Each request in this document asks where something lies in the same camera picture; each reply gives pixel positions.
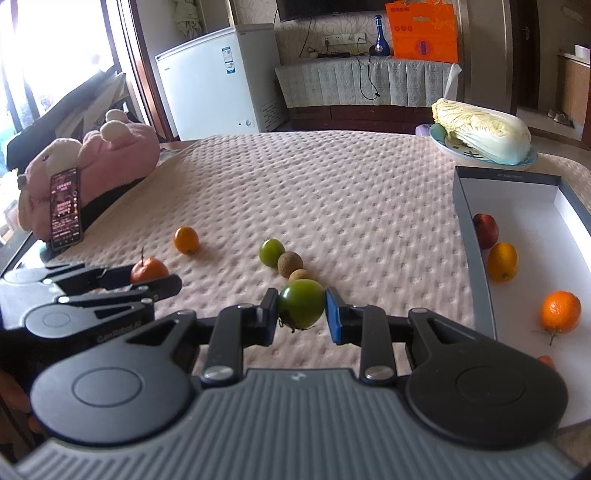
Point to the grey cardboard box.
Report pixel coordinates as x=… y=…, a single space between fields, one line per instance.
x=531 y=203

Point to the white plastic bag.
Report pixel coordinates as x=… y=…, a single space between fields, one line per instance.
x=451 y=81

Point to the blue glass bottle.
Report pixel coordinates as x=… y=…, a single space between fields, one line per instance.
x=379 y=46

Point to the napa cabbage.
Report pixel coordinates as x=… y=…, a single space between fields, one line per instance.
x=482 y=129

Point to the light blue plate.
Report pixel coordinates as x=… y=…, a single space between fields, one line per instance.
x=438 y=138

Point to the red apple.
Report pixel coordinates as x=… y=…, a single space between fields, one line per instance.
x=485 y=230

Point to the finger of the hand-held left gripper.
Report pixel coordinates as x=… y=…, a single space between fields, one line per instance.
x=161 y=284
x=106 y=274

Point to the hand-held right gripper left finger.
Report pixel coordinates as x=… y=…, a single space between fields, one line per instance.
x=270 y=318

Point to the dark wooden cabinet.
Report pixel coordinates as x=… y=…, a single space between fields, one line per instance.
x=360 y=117

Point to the white chest freezer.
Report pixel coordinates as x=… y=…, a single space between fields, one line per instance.
x=207 y=92

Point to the orange with stem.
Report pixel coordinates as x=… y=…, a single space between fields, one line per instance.
x=150 y=271
x=560 y=313

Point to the green tomato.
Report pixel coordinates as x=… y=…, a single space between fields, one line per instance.
x=271 y=251
x=301 y=304

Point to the large brown kiwi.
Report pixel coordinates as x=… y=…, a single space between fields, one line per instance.
x=290 y=262

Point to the person's left hand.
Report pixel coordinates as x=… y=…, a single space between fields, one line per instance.
x=11 y=392

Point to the light wooden cabinet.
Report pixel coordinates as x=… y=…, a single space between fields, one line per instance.
x=577 y=92

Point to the black smartphone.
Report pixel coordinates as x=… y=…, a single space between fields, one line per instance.
x=67 y=207

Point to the small brown kiwi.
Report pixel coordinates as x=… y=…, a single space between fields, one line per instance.
x=300 y=275

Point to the pink plush toy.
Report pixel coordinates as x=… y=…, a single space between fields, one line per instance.
x=129 y=152

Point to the black television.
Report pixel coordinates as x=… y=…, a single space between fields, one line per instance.
x=332 y=8

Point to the lace cabinet cloth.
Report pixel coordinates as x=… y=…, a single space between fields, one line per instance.
x=323 y=83

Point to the dark door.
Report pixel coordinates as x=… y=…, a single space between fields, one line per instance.
x=526 y=69

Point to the white curtain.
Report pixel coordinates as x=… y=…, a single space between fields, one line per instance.
x=187 y=21

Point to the white box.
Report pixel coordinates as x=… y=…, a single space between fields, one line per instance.
x=580 y=50

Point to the small red-orange tangerine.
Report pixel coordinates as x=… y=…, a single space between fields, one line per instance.
x=545 y=360

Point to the orange paper bag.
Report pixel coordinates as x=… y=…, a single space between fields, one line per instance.
x=422 y=37

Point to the yellow orange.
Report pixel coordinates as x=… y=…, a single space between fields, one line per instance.
x=502 y=262

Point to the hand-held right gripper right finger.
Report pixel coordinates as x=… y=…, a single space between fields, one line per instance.
x=333 y=316

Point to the small orange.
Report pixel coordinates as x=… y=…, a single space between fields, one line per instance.
x=187 y=240

